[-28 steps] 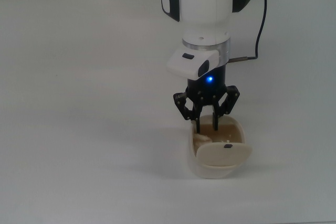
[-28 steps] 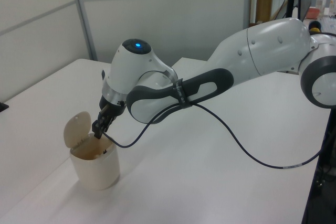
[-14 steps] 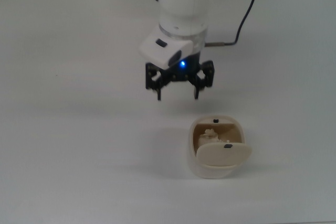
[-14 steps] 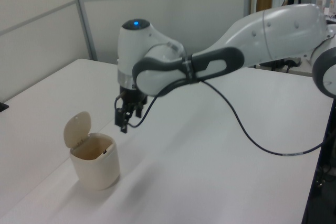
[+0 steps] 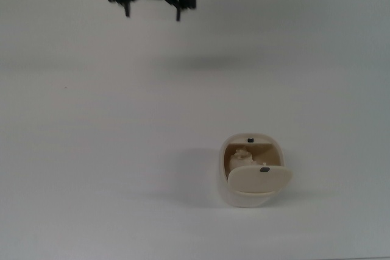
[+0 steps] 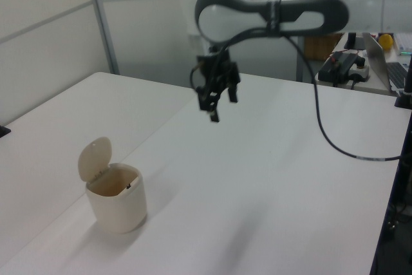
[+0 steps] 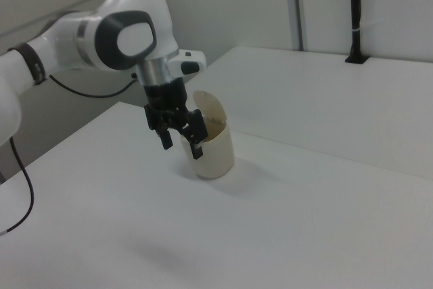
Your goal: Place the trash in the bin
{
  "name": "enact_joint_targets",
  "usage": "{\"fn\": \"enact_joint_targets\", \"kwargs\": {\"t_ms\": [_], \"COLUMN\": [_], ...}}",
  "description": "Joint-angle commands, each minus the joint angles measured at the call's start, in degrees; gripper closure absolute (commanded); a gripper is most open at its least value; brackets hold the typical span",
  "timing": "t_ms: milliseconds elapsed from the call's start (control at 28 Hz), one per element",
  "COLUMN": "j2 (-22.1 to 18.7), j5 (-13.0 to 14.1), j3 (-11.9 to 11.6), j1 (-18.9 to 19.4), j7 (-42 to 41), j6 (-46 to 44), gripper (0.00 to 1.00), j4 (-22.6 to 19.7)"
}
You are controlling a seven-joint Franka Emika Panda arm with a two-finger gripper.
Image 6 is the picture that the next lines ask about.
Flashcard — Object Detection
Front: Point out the black hanging arm cable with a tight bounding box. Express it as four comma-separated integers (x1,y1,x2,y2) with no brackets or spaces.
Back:
221,28,403,162

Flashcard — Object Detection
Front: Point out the black monitor stand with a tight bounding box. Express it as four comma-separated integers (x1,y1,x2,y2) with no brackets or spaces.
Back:
343,32,365,49

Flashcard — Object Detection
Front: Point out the white emergency stop switch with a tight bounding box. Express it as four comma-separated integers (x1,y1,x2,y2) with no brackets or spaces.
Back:
349,62,370,83

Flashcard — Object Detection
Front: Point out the small white lidded bin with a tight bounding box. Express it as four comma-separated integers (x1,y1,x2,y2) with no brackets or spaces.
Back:
77,136,148,234

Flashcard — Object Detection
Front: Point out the grey partition post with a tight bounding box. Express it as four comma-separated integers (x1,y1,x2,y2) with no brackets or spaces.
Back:
85,0,120,75

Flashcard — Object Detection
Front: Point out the black pole with clamp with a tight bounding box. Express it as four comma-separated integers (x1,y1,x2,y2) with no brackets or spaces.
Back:
394,53,412,109

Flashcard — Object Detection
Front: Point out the silver open laptop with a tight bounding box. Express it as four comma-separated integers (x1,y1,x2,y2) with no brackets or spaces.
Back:
361,32,411,92

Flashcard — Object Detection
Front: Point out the clear plastic storage box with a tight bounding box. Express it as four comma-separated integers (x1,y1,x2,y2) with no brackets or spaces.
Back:
393,32,412,57

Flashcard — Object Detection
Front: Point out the black electronics box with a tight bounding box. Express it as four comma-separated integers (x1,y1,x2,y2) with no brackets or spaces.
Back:
318,51,366,85

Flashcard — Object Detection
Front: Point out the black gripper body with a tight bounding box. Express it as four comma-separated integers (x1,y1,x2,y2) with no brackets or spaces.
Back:
195,48,242,97

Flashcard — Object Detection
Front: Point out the yellow ball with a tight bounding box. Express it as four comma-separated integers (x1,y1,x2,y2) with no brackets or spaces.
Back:
378,33,394,51

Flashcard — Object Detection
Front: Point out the grey metal post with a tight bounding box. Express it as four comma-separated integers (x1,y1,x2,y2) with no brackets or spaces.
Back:
291,0,310,83

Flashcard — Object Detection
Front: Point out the brown cardboard box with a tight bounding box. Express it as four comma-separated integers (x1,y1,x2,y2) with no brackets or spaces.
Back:
304,33,344,61

